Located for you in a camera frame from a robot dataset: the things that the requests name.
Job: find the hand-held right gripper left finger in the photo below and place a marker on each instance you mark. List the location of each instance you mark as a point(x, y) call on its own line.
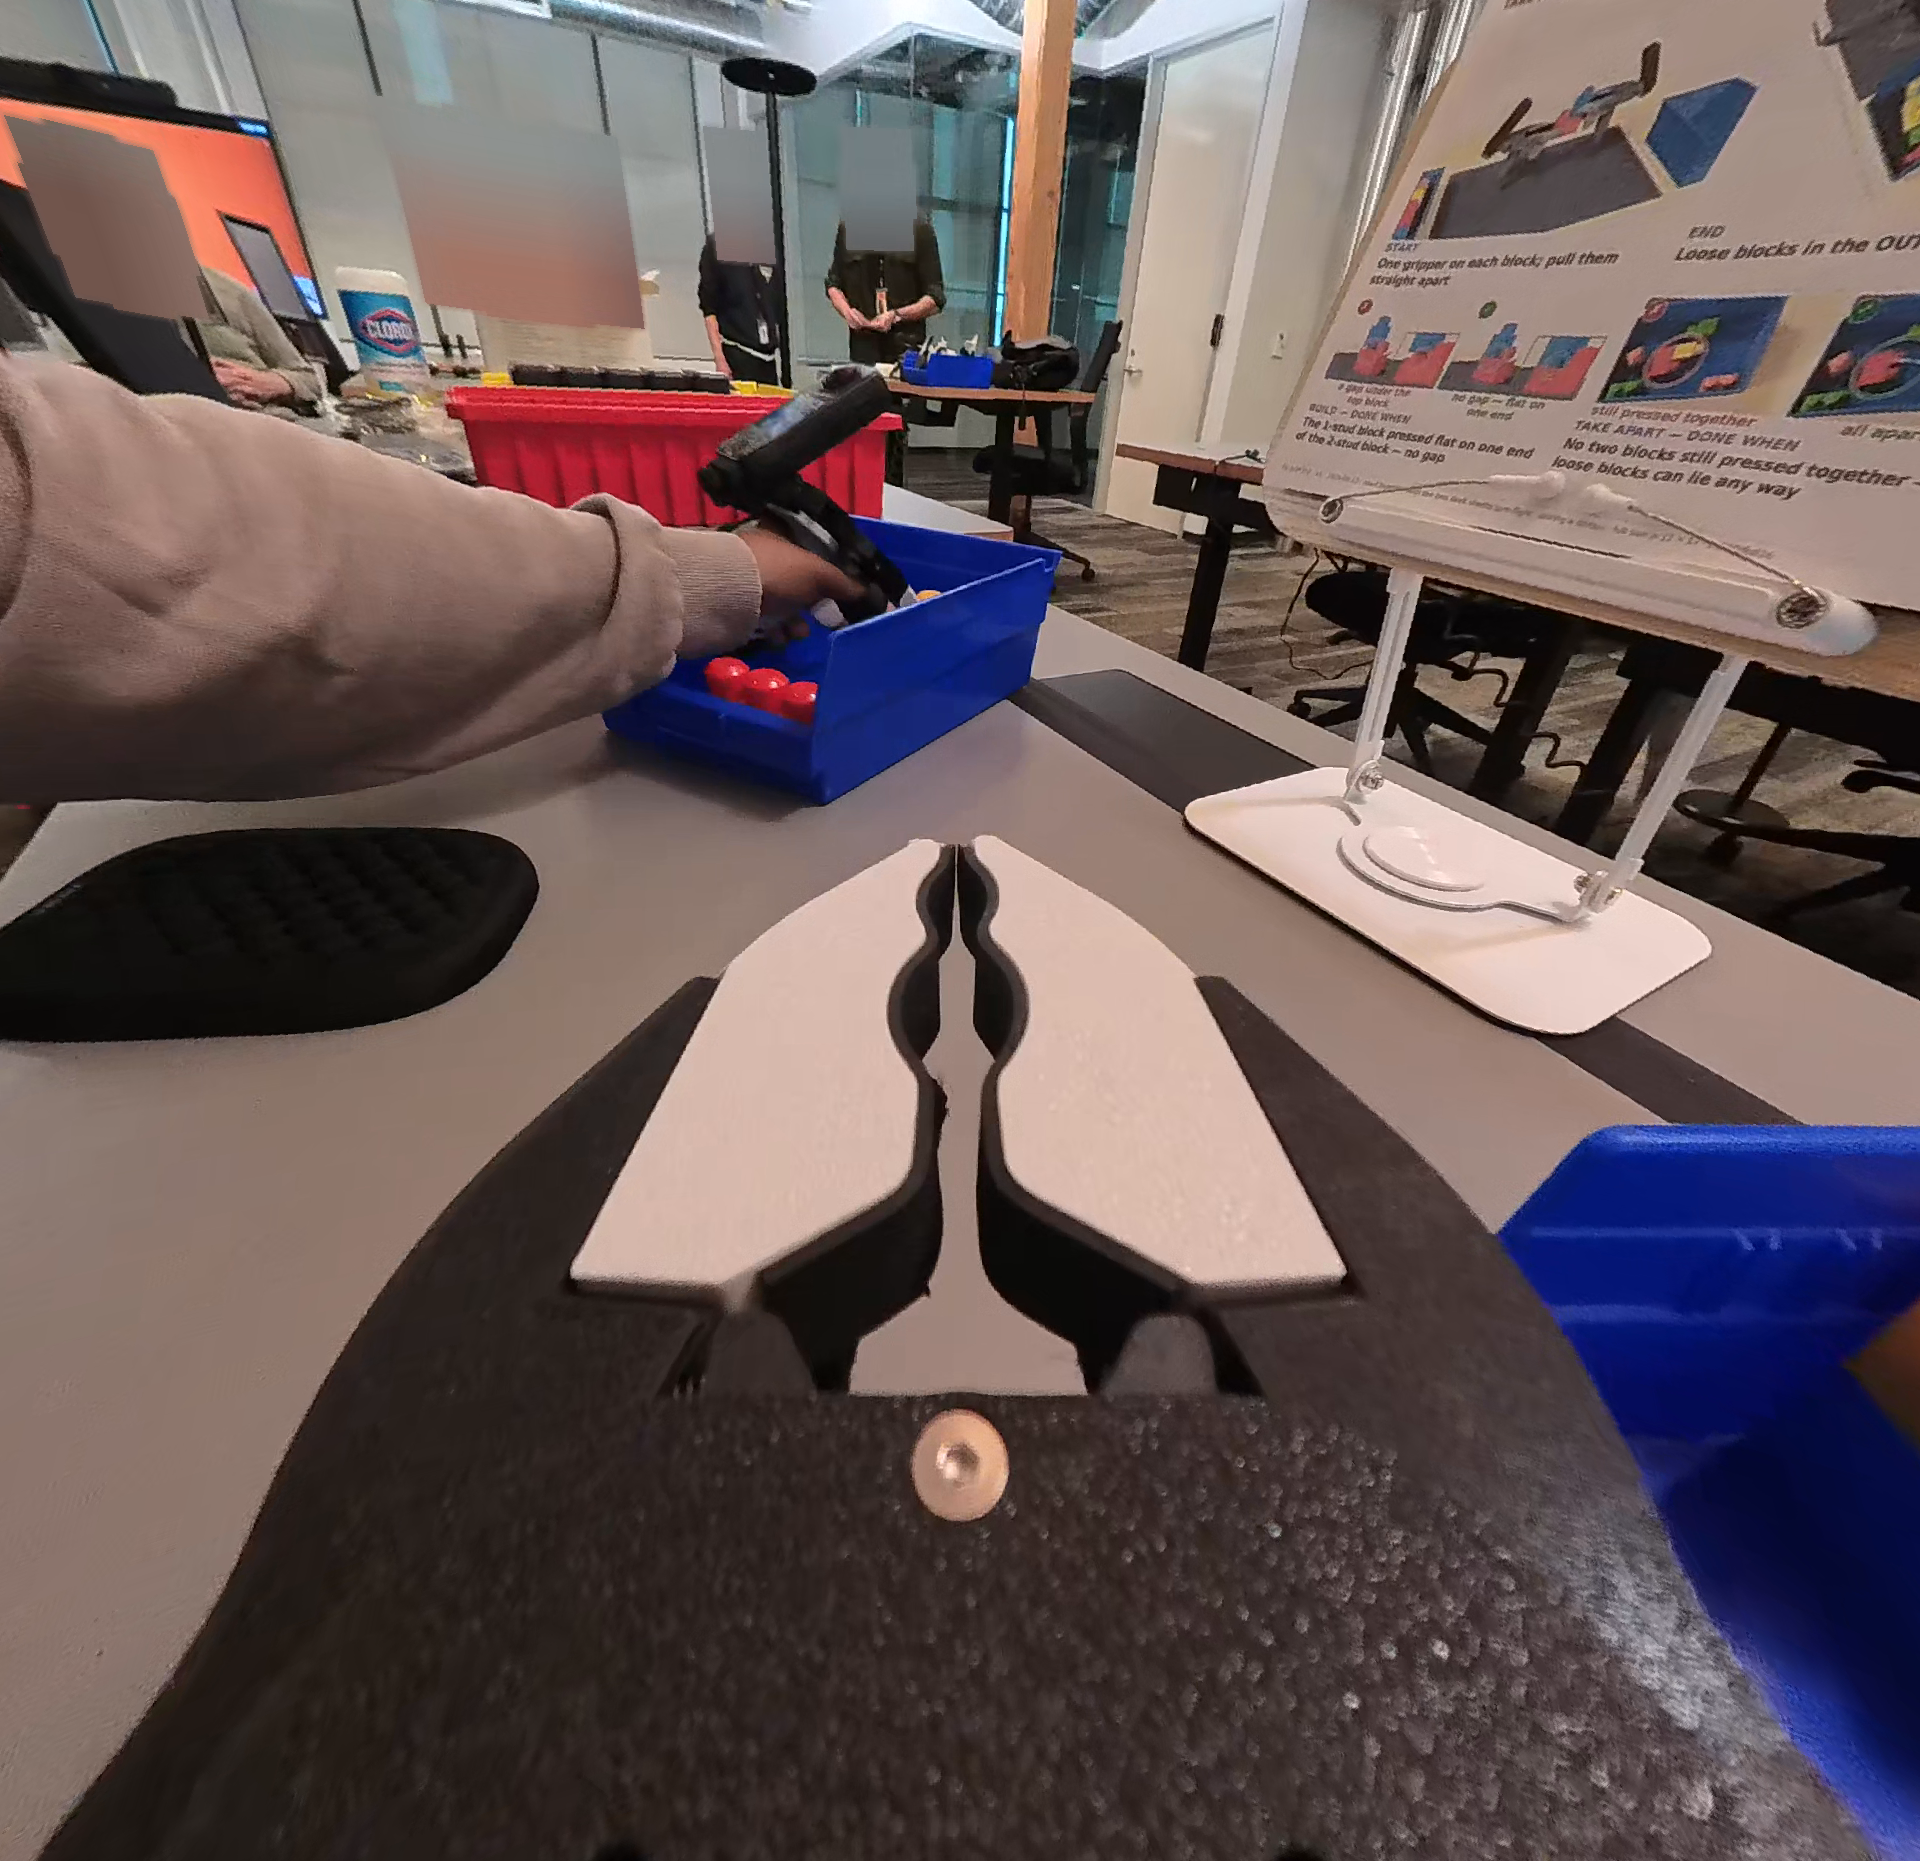
point(780, 1111)

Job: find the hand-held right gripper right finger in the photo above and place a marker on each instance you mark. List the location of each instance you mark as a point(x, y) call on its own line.
point(1155, 1111)

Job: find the blue plastic bin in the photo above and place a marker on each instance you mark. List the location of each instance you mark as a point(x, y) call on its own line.
point(930, 676)
point(1679, 1262)

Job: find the person's left forearm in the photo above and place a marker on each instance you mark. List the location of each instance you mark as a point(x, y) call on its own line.
point(299, 588)

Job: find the small blue bin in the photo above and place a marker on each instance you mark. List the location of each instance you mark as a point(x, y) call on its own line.
point(945, 373)

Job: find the red plastic bin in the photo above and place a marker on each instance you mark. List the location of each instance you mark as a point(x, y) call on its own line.
point(600, 459)

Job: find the black bag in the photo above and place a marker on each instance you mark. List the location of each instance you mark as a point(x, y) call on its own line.
point(1036, 364)

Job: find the white document stand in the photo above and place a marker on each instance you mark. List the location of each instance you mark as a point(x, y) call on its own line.
point(1442, 917)

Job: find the black floor lamp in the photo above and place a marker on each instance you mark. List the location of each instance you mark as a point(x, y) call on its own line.
point(771, 75)

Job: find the white wipes canister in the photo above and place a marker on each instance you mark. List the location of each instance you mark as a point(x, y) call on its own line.
point(383, 335)

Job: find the small dark monitor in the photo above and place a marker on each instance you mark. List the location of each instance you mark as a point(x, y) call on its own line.
point(271, 271)

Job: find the black wrist rest pad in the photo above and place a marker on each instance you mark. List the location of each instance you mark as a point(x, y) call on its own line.
point(256, 933)

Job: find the large orange screen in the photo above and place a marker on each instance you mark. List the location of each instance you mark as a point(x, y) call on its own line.
point(249, 166)

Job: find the printed instruction sheet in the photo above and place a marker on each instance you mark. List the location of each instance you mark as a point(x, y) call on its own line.
point(1651, 241)

